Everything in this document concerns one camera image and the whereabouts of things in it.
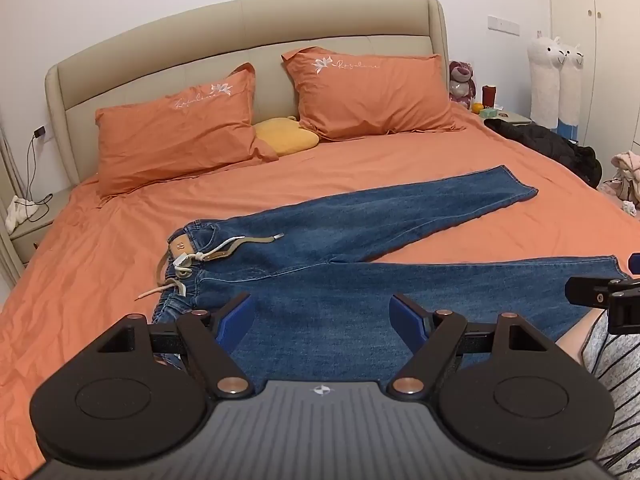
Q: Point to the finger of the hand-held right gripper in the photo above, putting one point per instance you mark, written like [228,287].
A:
[585,291]
[635,264]

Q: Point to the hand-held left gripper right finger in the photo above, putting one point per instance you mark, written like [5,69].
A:
[406,319]

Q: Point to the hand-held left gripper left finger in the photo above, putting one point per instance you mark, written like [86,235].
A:
[235,319]

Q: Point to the blue denim pants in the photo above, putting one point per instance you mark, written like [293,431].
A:
[350,270]

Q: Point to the person's right forearm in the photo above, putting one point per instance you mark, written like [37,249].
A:
[577,335]

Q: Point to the grey striped clothing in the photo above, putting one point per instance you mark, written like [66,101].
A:
[617,390]

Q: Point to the pile of pink clothes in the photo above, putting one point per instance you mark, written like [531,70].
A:
[625,175]

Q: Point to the black jacket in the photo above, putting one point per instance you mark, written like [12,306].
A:
[550,147]

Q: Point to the white alpaca plush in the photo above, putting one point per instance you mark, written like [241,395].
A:
[545,80]
[571,90]

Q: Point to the grey nightstand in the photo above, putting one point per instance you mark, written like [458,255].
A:
[510,119]

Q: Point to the yellow cushion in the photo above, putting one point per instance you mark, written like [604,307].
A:
[287,137]

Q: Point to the orange pillow with flower print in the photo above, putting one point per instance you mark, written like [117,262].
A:
[370,95]
[175,135]

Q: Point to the green box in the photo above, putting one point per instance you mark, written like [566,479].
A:
[490,113]

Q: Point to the orange fruit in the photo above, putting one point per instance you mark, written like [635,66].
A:
[477,108]

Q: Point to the beige nightstand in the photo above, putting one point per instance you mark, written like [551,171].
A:
[35,225]

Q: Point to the white wardrobe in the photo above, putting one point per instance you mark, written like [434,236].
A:
[595,35]

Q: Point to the white crumpled cloth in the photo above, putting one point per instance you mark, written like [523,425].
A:
[19,210]

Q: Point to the pink plush bear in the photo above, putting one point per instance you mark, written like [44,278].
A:
[461,82]

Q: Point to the beige padded headboard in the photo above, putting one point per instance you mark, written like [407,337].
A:
[250,35]

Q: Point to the white wall switch panel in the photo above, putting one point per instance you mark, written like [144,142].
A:
[504,25]

